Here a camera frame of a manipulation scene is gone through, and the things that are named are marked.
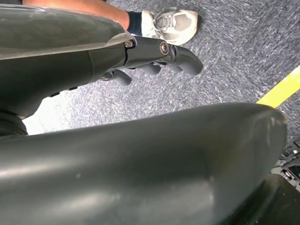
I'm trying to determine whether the robot left arm sleeve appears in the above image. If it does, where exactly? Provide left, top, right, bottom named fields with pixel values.
left=0, top=110, right=29, bottom=137

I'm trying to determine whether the white grey sneaker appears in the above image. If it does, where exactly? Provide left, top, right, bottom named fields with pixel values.
left=141, top=7, right=199, bottom=46

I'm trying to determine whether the person's leg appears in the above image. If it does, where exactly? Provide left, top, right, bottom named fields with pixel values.
left=22, top=0, right=143, bottom=37

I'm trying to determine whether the yellow floor tape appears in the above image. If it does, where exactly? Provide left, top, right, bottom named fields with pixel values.
left=256, top=65, right=300, bottom=109

